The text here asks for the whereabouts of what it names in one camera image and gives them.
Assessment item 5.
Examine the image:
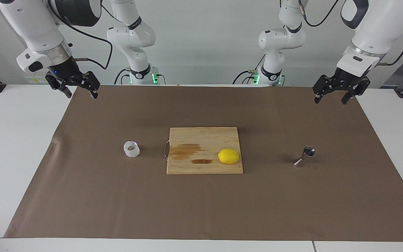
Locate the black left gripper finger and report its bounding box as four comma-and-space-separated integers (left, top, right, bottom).
312, 75, 338, 104
341, 79, 370, 105

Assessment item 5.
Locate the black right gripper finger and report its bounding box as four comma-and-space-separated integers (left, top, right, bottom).
45, 73, 72, 98
78, 71, 101, 99

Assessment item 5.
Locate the steel jigger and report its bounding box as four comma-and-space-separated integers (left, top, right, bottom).
294, 146, 316, 167

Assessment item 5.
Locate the clear textured glass cup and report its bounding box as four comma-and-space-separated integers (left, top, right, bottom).
123, 141, 141, 158

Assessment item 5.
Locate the white socket box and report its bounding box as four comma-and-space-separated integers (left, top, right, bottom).
25, 72, 51, 85

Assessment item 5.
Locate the brown paper table mat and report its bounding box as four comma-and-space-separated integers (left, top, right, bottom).
4, 85, 403, 242

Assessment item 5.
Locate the yellow lemon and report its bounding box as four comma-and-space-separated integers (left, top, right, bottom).
218, 148, 240, 165

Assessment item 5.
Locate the wooden cutting board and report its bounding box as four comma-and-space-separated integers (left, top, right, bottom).
164, 127, 244, 175

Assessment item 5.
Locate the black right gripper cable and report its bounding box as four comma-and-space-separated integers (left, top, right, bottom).
48, 0, 113, 70

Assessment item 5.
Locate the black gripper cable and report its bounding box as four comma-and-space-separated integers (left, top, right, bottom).
299, 0, 403, 67
48, 0, 113, 70

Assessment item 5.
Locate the black base cable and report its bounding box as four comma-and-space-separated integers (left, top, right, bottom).
113, 68, 132, 85
232, 54, 267, 85

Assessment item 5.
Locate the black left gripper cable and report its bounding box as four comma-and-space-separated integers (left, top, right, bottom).
299, 0, 403, 67

